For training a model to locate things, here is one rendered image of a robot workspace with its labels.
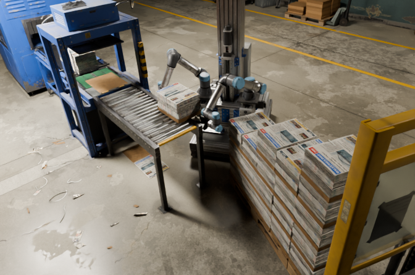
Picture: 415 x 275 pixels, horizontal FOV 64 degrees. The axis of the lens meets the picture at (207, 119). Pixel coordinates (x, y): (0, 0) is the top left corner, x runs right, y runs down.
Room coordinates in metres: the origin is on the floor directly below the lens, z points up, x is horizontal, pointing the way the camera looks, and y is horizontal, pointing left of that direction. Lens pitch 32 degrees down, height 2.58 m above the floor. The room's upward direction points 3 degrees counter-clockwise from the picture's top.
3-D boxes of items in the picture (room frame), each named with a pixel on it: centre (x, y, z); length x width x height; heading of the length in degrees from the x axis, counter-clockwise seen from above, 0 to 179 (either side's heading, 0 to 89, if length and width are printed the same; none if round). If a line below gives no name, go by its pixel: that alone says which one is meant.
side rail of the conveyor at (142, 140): (2.90, 0.88, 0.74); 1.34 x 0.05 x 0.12; 38
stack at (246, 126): (2.25, -0.58, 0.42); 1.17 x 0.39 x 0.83; 20
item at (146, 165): (3.08, 0.70, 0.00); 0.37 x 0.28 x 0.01; 38
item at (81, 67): (4.30, 1.67, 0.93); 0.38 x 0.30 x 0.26; 38
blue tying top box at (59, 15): (3.85, 1.32, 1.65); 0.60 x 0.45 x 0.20; 128
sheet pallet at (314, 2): (8.77, -2.92, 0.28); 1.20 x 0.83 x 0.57; 38
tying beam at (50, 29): (3.85, 1.32, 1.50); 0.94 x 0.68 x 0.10; 128
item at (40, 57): (4.74, 2.02, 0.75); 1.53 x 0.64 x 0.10; 38
